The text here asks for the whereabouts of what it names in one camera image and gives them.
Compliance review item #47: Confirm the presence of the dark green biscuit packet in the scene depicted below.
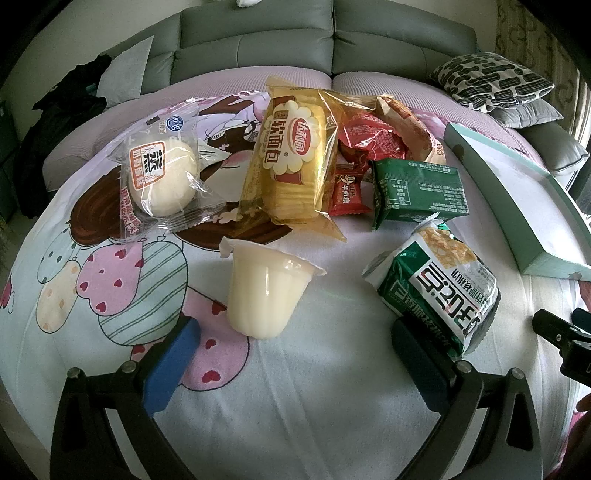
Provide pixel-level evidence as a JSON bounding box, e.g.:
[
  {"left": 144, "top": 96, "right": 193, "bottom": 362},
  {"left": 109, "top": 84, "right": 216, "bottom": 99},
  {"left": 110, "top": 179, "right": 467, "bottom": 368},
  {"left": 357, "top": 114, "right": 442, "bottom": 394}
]
[{"left": 372, "top": 158, "right": 469, "bottom": 230}]

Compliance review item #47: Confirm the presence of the orange swiss roll packet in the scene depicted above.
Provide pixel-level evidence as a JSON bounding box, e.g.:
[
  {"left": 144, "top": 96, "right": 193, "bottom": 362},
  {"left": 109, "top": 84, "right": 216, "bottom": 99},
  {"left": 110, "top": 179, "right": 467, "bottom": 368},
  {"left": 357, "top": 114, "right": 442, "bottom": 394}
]
[{"left": 376, "top": 95, "right": 447, "bottom": 165}]

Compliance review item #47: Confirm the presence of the yellow soft bread packet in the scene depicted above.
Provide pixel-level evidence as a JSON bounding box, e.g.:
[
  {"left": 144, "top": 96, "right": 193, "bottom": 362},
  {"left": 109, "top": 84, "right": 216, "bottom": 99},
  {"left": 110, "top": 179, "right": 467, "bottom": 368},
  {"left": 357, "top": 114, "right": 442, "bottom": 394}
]
[{"left": 238, "top": 76, "right": 376, "bottom": 241}]

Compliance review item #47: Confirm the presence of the red snack packet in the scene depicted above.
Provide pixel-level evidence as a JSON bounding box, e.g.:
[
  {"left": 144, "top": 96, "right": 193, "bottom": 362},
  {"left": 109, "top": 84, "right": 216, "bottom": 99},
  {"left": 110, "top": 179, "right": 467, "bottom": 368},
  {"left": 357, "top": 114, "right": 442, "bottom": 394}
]
[{"left": 339, "top": 113, "right": 409, "bottom": 163}]

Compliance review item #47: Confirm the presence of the brown milk biscuit packet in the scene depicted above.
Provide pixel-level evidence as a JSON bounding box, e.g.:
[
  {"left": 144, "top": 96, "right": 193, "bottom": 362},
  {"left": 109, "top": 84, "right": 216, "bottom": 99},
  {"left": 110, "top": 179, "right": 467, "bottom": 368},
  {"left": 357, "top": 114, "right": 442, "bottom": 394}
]
[{"left": 329, "top": 164, "right": 372, "bottom": 216}]

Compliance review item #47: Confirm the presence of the curtain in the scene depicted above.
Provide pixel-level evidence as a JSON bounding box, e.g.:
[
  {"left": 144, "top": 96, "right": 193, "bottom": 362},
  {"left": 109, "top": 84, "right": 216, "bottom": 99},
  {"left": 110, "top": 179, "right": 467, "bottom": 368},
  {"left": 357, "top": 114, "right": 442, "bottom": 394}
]
[{"left": 495, "top": 0, "right": 590, "bottom": 145}]

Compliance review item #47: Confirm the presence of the steamed cake clear packet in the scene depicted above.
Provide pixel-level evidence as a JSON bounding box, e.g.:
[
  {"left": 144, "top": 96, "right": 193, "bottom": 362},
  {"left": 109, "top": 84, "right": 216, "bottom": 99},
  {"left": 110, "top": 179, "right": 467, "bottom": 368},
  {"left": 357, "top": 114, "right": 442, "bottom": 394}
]
[{"left": 110, "top": 98, "right": 225, "bottom": 242}]

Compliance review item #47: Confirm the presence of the dark clothing on sofa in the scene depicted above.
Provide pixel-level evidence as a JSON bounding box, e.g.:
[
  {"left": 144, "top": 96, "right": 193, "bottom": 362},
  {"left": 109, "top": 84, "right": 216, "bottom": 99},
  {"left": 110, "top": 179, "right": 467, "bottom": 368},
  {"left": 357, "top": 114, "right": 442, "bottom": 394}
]
[{"left": 32, "top": 54, "right": 112, "bottom": 146}]

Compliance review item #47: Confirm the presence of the light grey cushion left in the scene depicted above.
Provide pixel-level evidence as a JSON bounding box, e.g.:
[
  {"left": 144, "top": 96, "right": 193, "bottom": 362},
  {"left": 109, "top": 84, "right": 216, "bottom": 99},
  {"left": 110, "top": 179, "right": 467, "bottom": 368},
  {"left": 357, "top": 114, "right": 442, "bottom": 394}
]
[{"left": 96, "top": 36, "right": 153, "bottom": 109}]

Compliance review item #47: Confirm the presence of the green white cracker packet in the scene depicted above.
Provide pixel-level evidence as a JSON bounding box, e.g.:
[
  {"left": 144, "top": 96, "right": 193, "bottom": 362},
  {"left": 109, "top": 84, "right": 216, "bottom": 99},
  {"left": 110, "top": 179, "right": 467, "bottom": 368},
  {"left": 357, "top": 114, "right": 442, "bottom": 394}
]
[{"left": 362, "top": 214, "right": 501, "bottom": 360}]

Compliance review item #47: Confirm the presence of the grey cushion right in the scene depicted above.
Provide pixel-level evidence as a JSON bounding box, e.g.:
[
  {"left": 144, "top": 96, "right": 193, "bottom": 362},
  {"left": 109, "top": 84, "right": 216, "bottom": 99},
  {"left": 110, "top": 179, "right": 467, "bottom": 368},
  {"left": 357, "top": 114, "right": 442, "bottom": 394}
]
[{"left": 490, "top": 99, "right": 563, "bottom": 130}]

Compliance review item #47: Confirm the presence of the grey sofa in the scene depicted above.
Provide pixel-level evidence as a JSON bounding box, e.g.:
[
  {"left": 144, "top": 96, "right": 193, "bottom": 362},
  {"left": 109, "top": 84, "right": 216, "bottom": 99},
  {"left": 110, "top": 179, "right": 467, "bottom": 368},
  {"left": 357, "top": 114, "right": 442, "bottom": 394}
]
[{"left": 98, "top": 0, "right": 591, "bottom": 186}]

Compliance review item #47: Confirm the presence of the black white patterned cushion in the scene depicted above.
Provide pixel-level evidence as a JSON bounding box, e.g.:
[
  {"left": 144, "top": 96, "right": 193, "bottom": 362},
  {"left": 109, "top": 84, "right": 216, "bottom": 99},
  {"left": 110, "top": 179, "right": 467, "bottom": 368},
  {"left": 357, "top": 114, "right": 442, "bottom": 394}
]
[{"left": 431, "top": 52, "right": 555, "bottom": 113}]

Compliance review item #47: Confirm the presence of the cartoon print cloth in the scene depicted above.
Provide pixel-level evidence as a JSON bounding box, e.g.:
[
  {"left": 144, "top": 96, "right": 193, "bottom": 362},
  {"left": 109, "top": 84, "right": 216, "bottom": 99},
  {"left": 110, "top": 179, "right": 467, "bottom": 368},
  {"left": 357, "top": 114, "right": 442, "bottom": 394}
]
[{"left": 1, "top": 82, "right": 590, "bottom": 479}]

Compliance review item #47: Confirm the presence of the teal white box tray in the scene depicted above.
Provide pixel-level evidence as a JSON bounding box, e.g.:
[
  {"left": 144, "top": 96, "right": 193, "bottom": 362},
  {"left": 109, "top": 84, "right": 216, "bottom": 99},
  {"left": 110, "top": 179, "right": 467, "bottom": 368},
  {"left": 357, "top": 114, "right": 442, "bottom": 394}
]
[{"left": 444, "top": 123, "right": 590, "bottom": 281}]

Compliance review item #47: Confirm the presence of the jelly pudding cup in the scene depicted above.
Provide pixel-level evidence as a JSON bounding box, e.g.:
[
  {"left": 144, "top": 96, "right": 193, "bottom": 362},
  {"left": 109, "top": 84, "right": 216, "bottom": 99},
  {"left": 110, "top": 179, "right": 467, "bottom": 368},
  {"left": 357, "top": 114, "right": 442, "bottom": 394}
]
[{"left": 219, "top": 237, "right": 327, "bottom": 340}]

